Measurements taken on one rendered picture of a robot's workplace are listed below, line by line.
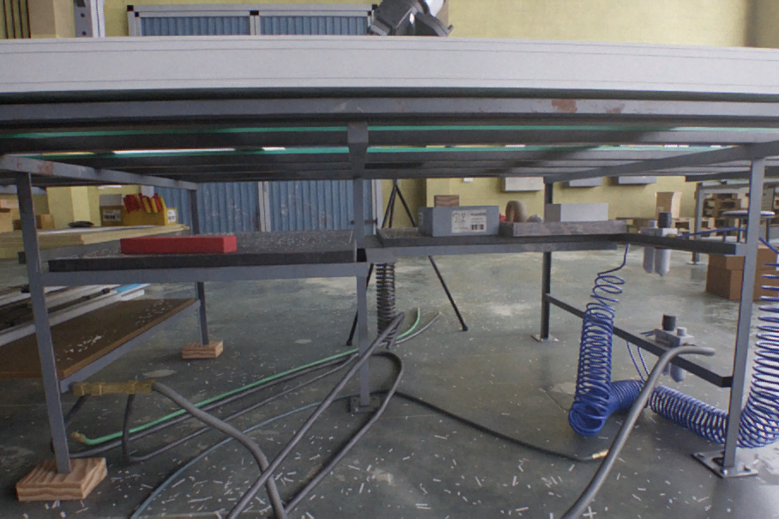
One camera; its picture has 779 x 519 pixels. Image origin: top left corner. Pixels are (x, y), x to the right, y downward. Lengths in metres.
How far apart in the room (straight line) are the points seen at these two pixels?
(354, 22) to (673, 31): 5.74
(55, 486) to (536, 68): 1.38
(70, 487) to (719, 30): 10.39
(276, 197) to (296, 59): 6.62
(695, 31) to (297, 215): 7.92
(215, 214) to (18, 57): 6.79
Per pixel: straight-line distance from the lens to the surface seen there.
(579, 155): 1.40
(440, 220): 1.37
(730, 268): 3.70
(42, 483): 1.39
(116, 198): 2.14
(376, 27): 0.79
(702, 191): 5.52
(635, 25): 9.29
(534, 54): 0.70
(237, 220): 7.38
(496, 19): 8.21
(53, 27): 8.66
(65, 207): 8.22
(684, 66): 0.82
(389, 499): 1.12
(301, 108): 0.64
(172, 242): 1.14
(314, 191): 7.14
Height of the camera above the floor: 0.69
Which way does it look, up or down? 7 degrees down
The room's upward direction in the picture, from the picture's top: 1 degrees counter-clockwise
